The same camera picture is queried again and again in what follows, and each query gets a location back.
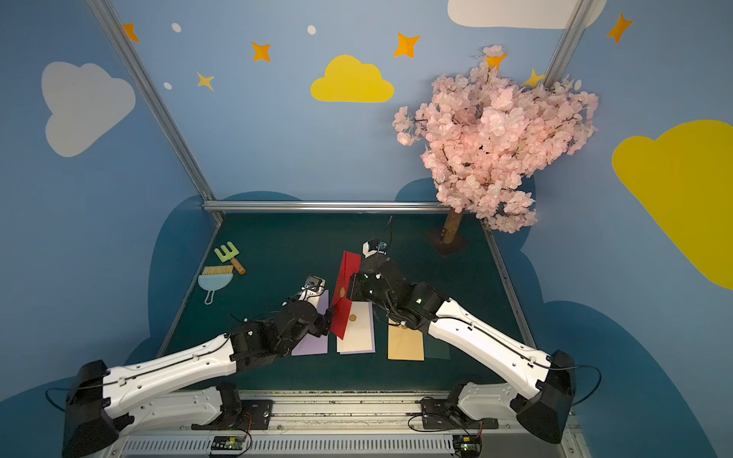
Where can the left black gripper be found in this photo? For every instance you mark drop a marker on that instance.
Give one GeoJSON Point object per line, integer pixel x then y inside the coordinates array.
{"type": "Point", "coordinates": [320, 320]}

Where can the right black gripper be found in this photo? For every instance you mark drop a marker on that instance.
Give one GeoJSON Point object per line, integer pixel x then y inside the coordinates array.
{"type": "Point", "coordinates": [360, 283]}

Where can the red envelope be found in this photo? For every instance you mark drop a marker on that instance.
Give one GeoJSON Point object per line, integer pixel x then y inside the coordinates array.
{"type": "Point", "coordinates": [341, 304]}

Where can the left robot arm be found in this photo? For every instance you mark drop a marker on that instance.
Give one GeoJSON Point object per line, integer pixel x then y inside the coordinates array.
{"type": "Point", "coordinates": [100, 403]}

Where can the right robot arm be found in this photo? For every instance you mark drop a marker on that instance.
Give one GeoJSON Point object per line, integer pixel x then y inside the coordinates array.
{"type": "Point", "coordinates": [539, 388]}

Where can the tan kraft envelope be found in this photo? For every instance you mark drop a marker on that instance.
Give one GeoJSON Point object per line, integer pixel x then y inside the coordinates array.
{"type": "Point", "coordinates": [404, 344]}

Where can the dark green envelope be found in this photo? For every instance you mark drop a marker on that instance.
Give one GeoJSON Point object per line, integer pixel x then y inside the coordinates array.
{"type": "Point", "coordinates": [436, 349]}

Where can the blue toy brush dustpan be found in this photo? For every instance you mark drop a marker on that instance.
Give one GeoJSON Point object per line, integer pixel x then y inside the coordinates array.
{"type": "Point", "coordinates": [213, 279]}

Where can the green toy rake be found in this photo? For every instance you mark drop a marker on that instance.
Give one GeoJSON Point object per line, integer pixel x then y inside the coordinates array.
{"type": "Point", "coordinates": [228, 253]}

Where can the left controller board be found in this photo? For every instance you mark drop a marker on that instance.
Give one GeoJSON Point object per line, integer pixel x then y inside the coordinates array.
{"type": "Point", "coordinates": [228, 445]}

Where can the controller board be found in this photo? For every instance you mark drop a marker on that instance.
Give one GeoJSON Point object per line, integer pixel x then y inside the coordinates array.
{"type": "Point", "coordinates": [466, 446]}
{"type": "Point", "coordinates": [228, 445]}

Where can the right controller board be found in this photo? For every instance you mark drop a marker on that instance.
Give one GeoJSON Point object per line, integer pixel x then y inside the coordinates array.
{"type": "Point", "coordinates": [466, 446]}

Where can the pink blossom artificial tree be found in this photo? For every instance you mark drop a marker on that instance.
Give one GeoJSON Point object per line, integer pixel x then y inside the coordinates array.
{"type": "Point", "coordinates": [485, 134]}

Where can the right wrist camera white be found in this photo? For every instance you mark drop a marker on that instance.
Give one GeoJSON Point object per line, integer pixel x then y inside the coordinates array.
{"type": "Point", "coordinates": [374, 247]}

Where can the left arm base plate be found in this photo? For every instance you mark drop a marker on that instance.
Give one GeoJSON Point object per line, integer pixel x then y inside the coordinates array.
{"type": "Point", "coordinates": [241, 415]}

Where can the aluminium front rail base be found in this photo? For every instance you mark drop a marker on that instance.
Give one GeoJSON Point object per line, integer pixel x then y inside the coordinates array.
{"type": "Point", "coordinates": [324, 424]}

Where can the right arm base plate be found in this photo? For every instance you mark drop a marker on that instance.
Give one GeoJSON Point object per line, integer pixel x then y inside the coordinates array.
{"type": "Point", "coordinates": [440, 415]}

